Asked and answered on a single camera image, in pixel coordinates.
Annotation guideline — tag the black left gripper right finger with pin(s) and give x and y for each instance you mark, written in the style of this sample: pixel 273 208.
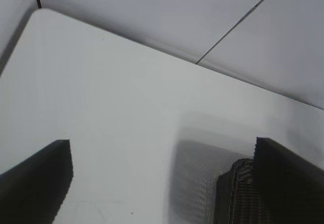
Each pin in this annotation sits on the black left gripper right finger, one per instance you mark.
pixel 293 183

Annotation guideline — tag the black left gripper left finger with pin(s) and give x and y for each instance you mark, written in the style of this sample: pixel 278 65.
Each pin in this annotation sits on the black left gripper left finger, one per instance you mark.
pixel 30 191

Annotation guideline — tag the dark brown wicker basket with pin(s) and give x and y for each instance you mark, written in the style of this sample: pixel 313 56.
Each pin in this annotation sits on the dark brown wicker basket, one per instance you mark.
pixel 234 196

